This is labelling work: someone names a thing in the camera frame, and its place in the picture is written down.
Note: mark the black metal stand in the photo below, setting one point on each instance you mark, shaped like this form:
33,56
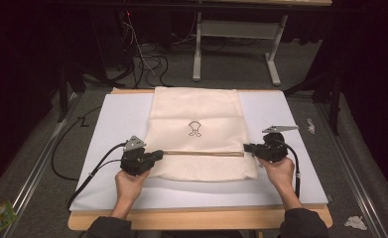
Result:
334,99
62,92

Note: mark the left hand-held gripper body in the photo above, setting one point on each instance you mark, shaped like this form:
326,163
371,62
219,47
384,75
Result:
135,162

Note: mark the white foam board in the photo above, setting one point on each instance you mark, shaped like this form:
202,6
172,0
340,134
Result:
115,115

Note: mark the cream mesh laundry bag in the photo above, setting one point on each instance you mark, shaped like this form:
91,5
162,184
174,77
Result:
198,105

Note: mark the white metal desk frame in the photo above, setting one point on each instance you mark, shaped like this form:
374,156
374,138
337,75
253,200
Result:
237,29

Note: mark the crumpled white tissue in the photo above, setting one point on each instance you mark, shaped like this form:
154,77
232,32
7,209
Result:
356,223

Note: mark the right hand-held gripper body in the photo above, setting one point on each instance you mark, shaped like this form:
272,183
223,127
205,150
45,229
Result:
274,150

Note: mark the person's left hand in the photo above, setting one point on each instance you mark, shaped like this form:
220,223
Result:
130,188

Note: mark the small white paper scrap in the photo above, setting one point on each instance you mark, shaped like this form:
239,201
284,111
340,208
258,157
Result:
311,126

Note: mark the metal floor rail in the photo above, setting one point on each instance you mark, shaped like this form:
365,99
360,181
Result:
36,168
347,158

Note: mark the person's right hand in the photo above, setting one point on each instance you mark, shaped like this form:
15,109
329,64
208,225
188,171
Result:
279,175

